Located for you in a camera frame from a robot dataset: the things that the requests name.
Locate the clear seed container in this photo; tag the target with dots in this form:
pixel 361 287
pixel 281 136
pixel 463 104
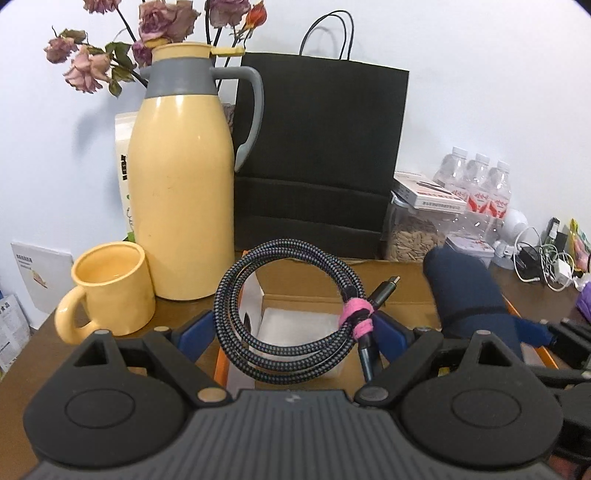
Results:
pixel 411 240

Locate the blue printed leaflets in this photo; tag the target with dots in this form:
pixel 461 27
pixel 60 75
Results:
pixel 11 332

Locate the white printed board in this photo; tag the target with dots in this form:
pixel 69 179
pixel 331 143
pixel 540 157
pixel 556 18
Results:
pixel 41 277

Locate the small white flat box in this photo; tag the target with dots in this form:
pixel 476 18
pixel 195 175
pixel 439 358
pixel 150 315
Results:
pixel 429 191

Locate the black paper bag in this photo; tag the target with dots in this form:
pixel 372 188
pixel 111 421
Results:
pixel 318 138

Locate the colourful snack packet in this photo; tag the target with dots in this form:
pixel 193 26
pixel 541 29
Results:
pixel 581 244

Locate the dark upright device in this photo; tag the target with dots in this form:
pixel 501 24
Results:
pixel 554 228

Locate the yellow ceramic mug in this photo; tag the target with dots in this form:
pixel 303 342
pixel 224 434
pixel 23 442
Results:
pixel 111 295

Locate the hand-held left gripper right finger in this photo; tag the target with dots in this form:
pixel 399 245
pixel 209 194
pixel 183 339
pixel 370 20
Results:
pixel 392 337

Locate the navy zip pouch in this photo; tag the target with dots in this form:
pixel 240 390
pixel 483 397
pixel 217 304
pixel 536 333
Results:
pixel 466 286

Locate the small white desk fan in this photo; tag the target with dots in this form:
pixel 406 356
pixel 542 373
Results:
pixel 512 226

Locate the white charger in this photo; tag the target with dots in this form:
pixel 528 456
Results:
pixel 563 270

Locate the yellow thermos jug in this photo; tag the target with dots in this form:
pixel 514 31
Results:
pixel 180 184

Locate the dried pink rose bouquet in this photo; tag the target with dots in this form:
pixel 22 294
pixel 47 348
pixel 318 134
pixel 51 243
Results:
pixel 161 23

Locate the purple plastic bag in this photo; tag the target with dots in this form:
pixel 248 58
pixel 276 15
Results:
pixel 585 300

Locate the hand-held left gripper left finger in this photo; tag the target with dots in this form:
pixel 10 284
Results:
pixel 196 332

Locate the white drink carton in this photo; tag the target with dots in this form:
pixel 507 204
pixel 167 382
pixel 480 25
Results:
pixel 123 184

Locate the black power adapter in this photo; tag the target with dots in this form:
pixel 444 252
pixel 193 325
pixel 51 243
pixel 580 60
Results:
pixel 528 256

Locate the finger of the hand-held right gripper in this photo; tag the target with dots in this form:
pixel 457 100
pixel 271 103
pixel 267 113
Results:
pixel 531 332
pixel 568 376

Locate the red cardboard box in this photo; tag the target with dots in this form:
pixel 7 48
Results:
pixel 314 281

